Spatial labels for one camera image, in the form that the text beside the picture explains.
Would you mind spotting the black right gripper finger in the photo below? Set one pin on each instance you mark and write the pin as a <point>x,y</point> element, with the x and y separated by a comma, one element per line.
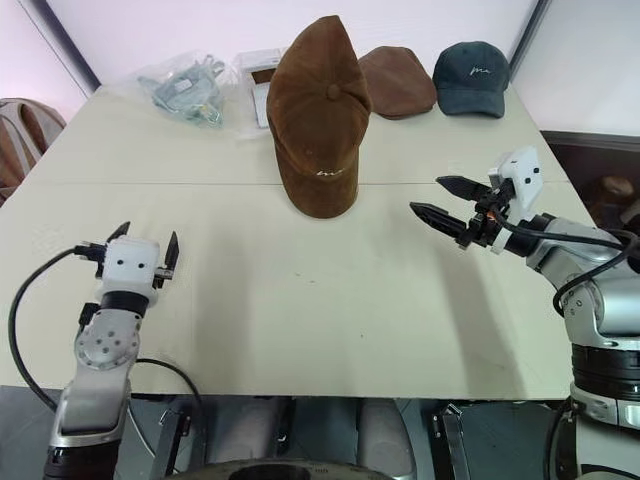
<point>440,217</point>
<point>462,187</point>

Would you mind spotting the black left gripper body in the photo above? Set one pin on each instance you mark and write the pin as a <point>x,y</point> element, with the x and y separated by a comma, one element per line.
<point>162,277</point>

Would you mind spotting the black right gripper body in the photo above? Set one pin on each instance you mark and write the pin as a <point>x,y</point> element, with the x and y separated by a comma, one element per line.
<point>484,220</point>

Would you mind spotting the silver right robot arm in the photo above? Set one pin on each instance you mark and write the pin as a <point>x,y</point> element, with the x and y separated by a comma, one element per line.
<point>575,250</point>

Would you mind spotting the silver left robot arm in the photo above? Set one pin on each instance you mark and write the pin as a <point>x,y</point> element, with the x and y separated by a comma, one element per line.
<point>105,345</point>

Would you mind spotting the dark teal baseball cap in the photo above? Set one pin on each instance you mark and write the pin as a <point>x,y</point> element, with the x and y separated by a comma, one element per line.
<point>470,80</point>

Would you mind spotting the brown flat cap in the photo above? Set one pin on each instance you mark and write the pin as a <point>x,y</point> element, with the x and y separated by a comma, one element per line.
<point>395,82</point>

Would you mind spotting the dark brown cabinet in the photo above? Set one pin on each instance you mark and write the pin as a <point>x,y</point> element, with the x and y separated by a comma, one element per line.
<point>575,160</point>

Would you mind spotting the brown woven chair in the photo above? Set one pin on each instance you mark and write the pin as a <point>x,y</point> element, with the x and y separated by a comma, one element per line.
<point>22,140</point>

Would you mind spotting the clear bag with pale contents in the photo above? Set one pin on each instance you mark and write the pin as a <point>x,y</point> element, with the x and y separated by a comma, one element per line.
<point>187,92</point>

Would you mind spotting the clear packet with white card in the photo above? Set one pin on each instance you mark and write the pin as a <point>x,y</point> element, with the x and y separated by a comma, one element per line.
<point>257,75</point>

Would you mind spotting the grey rounded shape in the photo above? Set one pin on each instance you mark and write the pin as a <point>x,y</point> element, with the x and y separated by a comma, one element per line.
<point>385,435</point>

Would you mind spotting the dark round rimmed shape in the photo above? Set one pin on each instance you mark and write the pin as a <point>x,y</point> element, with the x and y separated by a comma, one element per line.
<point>300,470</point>

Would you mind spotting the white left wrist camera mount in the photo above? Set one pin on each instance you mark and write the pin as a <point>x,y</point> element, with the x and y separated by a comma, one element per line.
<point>130,265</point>

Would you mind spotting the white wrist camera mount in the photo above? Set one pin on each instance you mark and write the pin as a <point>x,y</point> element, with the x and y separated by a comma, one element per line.
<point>130,265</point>
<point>525,180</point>

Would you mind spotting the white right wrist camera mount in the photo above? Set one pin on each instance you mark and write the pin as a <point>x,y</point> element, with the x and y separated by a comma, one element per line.
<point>525,180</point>

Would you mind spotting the dark wall frame strip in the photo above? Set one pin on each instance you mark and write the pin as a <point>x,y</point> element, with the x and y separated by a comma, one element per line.
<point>530,40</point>
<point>70,50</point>

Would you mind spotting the black metal bracket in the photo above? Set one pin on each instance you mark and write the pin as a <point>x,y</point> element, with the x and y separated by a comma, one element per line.
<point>172,440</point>
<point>452,440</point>

